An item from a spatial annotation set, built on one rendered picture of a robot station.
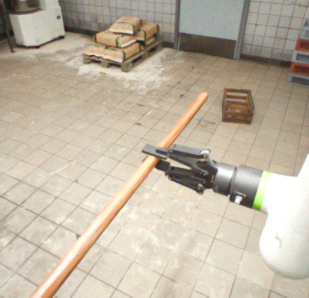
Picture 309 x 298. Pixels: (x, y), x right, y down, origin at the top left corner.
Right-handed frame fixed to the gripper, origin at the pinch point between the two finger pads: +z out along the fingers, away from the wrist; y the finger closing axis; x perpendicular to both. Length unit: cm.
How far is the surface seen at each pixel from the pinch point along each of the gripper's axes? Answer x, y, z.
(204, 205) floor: 99, 120, 9
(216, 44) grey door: 416, 100, 101
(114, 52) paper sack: 290, 93, 214
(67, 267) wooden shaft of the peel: -35.4, -1.2, -0.9
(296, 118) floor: 265, 120, -39
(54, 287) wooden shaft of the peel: -39.1, -0.8, -1.2
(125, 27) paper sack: 318, 65, 211
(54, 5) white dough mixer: 371, 57, 392
